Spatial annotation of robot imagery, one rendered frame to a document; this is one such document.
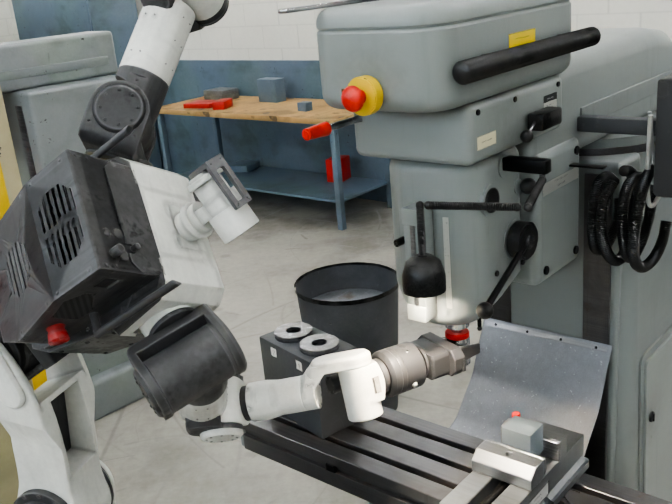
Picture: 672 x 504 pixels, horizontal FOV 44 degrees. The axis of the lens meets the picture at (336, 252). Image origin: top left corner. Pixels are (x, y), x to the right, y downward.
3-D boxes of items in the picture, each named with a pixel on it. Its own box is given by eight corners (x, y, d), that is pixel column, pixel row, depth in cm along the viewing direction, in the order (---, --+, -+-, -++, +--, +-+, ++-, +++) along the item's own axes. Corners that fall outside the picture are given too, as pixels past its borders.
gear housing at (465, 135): (472, 168, 130) (470, 105, 127) (353, 157, 146) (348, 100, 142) (566, 127, 154) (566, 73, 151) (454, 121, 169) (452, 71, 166)
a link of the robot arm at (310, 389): (367, 354, 145) (294, 367, 147) (378, 402, 145) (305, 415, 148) (371, 345, 151) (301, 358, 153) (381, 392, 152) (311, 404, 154)
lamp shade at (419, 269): (397, 296, 134) (394, 261, 132) (409, 280, 141) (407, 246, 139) (440, 299, 132) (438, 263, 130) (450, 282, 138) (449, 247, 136)
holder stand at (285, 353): (322, 440, 183) (313, 359, 177) (267, 406, 200) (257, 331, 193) (363, 419, 190) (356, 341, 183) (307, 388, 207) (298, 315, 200)
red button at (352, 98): (359, 114, 123) (357, 87, 122) (339, 112, 126) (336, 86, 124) (373, 110, 125) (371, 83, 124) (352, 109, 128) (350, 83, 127)
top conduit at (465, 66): (472, 85, 118) (471, 60, 117) (447, 85, 121) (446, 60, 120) (601, 45, 150) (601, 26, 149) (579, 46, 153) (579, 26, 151)
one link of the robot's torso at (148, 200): (-23, 406, 123) (136, 299, 108) (-63, 211, 135) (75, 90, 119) (126, 400, 148) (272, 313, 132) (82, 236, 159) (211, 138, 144)
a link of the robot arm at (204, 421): (179, 446, 150) (173, 420, 130) (176, 377, 155) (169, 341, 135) (243, 440, 152) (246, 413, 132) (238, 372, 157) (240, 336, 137)
